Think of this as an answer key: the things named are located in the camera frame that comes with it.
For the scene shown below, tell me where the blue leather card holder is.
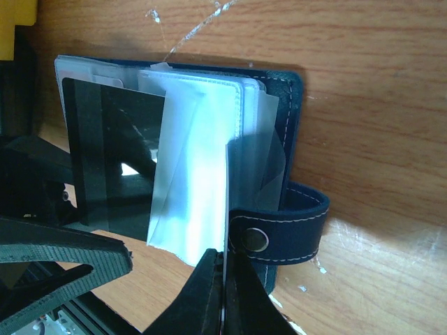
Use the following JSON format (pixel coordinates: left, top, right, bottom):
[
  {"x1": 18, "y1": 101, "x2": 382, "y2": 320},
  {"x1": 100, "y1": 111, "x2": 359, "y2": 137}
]
[{"x1": 54, "y1": 55, "x2": 330, "y2": 292}]

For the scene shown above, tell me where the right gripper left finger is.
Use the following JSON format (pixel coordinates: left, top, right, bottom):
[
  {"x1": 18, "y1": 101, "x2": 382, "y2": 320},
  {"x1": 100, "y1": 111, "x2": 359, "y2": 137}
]
[{"x1": 143, "y1": 249, "x2": 224, "y2": 334}]

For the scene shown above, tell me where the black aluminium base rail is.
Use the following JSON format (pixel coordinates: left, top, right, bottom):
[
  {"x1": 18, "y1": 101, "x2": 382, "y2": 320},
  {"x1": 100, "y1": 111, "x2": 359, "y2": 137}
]
[{"x1": 31, "y1": 289, "x2": 140, "y2": 335}]

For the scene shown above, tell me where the black credit card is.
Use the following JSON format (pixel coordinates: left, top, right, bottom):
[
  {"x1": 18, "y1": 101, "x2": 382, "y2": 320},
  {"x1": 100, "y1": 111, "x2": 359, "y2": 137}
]
[{"x1": 61, "y1": 77, "x2": 164, "y2": 241}]

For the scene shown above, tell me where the yellow middle bin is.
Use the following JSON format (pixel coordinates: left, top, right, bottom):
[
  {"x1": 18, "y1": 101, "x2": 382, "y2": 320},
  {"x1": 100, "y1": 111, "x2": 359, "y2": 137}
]
[{"x1": 0, "y1": 0, "x2": 38, "y2": 61}]

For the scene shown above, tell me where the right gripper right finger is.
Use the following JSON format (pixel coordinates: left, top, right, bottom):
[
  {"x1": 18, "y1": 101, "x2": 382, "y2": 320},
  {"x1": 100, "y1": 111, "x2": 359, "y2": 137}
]
[{"x1": 223, "y1": 252, "x2": 296, "y2": 334}]

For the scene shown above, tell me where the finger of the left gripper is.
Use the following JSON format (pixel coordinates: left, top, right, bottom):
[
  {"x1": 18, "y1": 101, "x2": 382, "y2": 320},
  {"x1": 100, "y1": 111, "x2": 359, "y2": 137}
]
[
  {"x1": 1, "y1": 136, "x2": 80, "y2": 223},
  {"x1": 1, "y1": 217, "x2": 133, "y2": 334}
]

